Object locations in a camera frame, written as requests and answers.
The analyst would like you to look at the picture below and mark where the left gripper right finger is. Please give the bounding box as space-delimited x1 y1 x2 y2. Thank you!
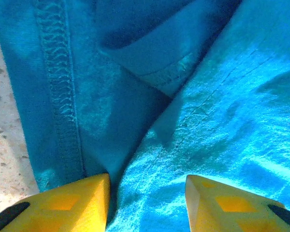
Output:
185 174 290 232

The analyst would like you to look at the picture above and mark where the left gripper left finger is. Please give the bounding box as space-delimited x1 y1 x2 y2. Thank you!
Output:
0 173 111 232

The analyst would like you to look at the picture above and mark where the blue t-shirt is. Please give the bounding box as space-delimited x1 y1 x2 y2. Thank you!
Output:
0 0 290 232

